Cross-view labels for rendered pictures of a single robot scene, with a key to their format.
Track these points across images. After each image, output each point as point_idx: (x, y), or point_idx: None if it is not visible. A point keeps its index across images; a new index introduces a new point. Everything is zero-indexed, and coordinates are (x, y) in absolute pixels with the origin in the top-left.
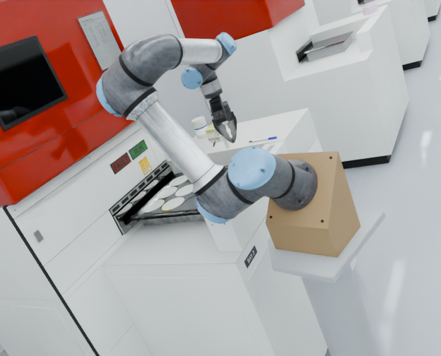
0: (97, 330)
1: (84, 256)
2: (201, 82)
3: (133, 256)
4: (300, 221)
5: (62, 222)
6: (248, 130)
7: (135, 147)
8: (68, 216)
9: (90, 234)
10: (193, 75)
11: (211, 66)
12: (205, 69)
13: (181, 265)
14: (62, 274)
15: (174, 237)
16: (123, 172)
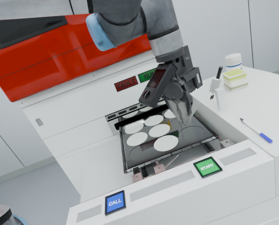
0: (79, 181)
1: (76, 141)
2: (103, 43)
3: (95, 160)
4: None
5: (60, 117)
6: (268, 94)
7: (146, 72)
8: (65, 114)
9: (83, 129)
10: (90, 29)
11: (105, 17)
12: (103, 22)
13: None
14: (56, 147)
15: (117, 168)
16: (126, 91)
